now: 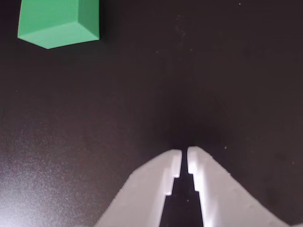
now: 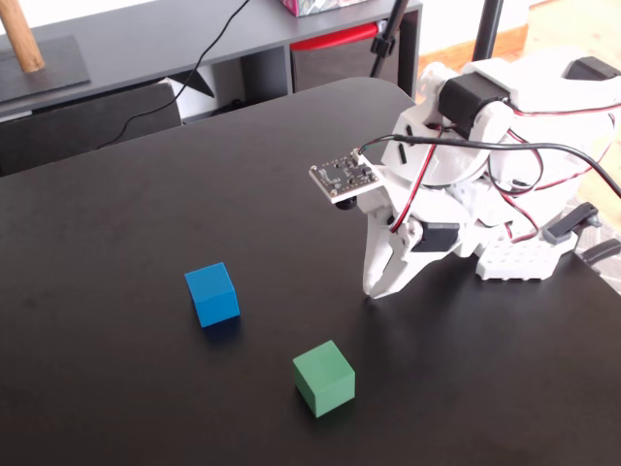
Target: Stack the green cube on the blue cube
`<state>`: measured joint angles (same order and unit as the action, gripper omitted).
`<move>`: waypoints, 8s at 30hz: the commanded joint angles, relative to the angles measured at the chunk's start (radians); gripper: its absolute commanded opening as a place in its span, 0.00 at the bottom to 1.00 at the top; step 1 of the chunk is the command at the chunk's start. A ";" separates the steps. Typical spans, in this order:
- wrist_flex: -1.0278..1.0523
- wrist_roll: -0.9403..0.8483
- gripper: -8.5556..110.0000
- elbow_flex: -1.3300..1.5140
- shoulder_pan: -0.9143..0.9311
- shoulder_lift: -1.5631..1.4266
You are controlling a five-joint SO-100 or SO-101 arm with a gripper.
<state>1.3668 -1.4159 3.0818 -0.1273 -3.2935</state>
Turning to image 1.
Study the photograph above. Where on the green cube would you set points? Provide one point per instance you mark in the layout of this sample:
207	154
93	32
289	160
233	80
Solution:
52	21

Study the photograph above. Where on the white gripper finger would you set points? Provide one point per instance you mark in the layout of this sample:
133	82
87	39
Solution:
146	189
220	194

